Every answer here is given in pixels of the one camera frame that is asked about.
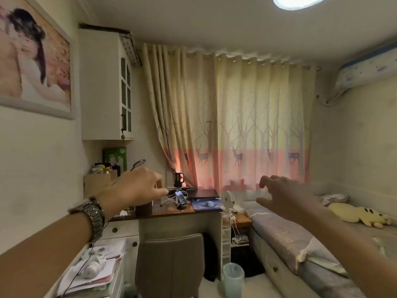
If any yellow plush toy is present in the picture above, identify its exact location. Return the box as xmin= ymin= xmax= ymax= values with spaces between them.
xmin=328 ymin=202 xmax=392 ymax=229

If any blue mouse pad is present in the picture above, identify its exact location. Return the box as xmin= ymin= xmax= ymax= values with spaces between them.
xmin=190 ymin=198 xmax=224 ymax=212

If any small wooden bedside table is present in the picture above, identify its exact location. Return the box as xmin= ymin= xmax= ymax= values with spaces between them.
xmin=230 ymin=212 xmax=254 ymax=249

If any framed portrait picture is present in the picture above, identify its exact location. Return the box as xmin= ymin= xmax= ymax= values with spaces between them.
xmin=0 ymin=0 xmax=77 ymax=121

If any green box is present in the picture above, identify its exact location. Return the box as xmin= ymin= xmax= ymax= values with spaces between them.
xmin=103 ymin=147 xmax=128 ymax=175

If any white crumpled cloth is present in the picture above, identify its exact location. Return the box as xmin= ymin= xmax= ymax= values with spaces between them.
xmin=79 ymin=249 xmax=108 ymax=280

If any covered air conditioner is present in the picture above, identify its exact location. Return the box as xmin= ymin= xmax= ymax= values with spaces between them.
xmin=334 ymin=42 xmax=397 ymax=93

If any black laptop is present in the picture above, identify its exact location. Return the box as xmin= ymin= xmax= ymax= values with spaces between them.
xmin=187 ymin=189 xmax=220 ymax=201

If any white desk fan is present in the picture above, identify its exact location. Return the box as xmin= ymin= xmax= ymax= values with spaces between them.
xmin=220 ymin=190 xmax=246 ymax=215

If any small yellow toy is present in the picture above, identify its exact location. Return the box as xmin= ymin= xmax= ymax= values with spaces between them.
xmin=92 ymin=163 xmax=112 ymax=175

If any pale padded headboard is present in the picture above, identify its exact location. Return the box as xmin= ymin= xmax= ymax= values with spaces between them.
xmin=311 ymin=180 xmax=397 ymax=216

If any thin black wire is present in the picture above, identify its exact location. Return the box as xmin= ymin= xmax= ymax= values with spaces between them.
xmin=61 ymin=220 xmax=110 ymax=298

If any silver metal wristwatch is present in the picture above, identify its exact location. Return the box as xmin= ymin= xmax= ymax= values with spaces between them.
xmin=67 ymin=196 xmax=106 ymax=245

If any round ceiling light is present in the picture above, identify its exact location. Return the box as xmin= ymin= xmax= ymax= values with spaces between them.
xmin=272 ymin=0 xmax=330 ymax=12

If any white wall cabinet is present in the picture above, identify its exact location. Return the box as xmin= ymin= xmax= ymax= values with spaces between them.
xmin=79 ymin=27 xmax=136 ymax=142

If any person's left hand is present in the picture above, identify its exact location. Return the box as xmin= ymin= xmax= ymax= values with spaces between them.
xmin=98 ymin=166 xmax=170 ymax=219

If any white low cabinet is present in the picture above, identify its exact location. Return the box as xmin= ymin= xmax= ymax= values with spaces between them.
xmin=45 ymin=238 xmax=125 ymax=298

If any translucent plastic drawer unit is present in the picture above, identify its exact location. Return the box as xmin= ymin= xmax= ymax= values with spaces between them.
xmin=220 ymin=212 xmax=233 ymax=266

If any white air conditioner hose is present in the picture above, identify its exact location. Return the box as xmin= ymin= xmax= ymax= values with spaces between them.
xmin=315 ymin=89 xmax=342 ymax=107

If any floral pillow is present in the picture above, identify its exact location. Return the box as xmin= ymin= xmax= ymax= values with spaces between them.
xmin=318 ymin=193 xmax=349 ymax=207

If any cream pink deer curtain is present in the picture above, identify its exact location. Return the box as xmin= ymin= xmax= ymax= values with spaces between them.
xmin=141 ymin=42 xmax=318 ymax=195

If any person's right hand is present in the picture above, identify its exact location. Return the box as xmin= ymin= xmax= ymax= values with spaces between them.
xmin=255 ymin=175 xmax=324 ymax=221

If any stack of papers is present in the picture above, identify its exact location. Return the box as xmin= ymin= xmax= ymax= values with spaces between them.
xmin=57 ymin=238 xmax=127 ymax=297

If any cardboard box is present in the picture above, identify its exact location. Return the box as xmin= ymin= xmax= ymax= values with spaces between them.
xmin=83 ymin=169 xmax=119 ymax=199

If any white bed frame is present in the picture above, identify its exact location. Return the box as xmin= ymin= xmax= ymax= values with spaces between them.
xmin=249 ymin=227 xmax=313 ymax=298

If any person's left forearm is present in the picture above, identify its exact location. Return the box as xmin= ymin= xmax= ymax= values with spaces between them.
xmin=0 ymin=211 xmax=94 ymax=298

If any translucent trash bin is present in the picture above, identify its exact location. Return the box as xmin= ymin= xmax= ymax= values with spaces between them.
xmin=222 ymin=262 xmax=246 ymax=298

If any gray chair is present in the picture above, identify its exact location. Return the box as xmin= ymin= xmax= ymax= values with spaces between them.
xmin=134 ymin=233 xmax=206 ymax=298

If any person's right forearm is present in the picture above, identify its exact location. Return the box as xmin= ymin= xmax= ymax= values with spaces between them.
xmin=309 ymin=200 xmax=397 ymax=298

